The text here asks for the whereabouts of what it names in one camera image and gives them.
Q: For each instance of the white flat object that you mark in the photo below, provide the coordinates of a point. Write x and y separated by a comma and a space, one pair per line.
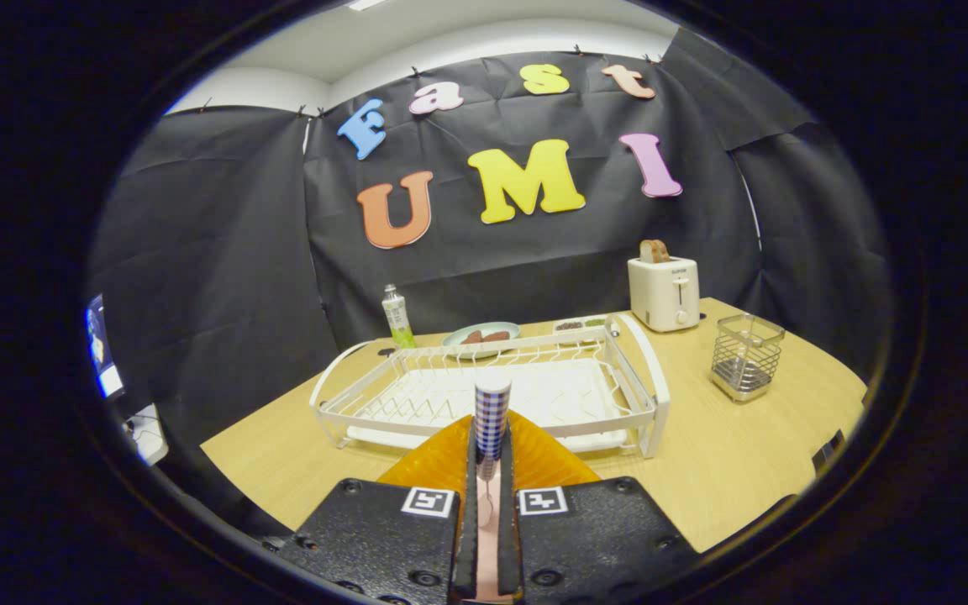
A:
148, 435

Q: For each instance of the green liquid bottle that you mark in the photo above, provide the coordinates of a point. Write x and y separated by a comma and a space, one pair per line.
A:
397, 315

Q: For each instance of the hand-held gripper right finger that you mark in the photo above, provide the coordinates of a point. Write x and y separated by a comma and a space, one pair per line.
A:
507, 538

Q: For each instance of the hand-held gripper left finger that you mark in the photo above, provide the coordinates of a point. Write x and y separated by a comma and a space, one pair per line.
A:
465, 538

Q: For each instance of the brown meat piece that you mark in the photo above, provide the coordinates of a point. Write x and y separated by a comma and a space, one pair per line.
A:
497, 336
472, 338

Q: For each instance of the pink plate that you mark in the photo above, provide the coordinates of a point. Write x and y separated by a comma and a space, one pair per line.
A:
488, 563

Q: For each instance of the toasted bread slice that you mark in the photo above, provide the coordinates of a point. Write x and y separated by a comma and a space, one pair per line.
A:
649, 251
664, 252

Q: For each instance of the light green plate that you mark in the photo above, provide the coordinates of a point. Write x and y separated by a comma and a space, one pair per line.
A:
453, 339

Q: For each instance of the white drip tray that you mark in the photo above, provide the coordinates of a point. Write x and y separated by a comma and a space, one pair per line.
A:
551, 395

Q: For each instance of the ceiling light panel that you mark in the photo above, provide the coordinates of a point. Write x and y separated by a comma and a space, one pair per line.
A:
366, 3

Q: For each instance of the cream toaster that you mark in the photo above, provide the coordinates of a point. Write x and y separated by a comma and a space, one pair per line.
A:
660, 294

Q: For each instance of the computer monitor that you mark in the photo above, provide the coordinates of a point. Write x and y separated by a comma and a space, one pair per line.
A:
102, 344

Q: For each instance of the black table clamp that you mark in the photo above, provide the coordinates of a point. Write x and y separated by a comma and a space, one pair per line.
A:
828, 452

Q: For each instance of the white divided condiment dish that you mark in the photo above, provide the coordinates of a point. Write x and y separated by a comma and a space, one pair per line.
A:
570, 325

